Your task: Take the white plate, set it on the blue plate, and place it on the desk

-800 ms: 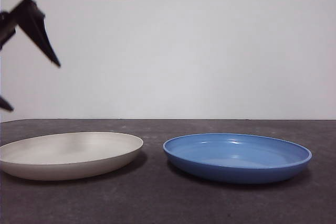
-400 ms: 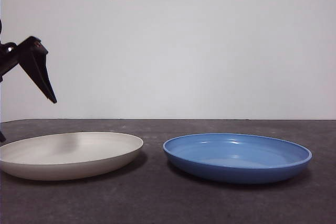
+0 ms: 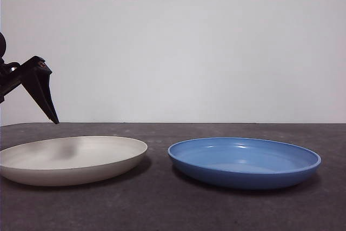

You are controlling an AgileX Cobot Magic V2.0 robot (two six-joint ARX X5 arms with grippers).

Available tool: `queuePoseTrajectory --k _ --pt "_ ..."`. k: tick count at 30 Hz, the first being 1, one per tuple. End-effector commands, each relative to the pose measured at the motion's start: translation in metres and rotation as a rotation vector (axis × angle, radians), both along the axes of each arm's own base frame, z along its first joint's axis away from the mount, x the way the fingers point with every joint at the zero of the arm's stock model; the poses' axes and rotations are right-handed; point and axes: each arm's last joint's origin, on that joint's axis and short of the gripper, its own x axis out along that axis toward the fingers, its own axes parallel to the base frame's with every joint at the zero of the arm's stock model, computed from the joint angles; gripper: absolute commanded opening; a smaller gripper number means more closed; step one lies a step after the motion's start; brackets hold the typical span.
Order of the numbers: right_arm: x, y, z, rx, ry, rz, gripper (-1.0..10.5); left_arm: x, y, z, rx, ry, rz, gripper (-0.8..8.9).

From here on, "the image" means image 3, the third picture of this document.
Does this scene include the white round plate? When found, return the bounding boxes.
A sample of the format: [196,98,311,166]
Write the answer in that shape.
[0,135,149,187]

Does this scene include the blue round plate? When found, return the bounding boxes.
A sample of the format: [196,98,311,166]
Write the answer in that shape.
[167,137,322,190]

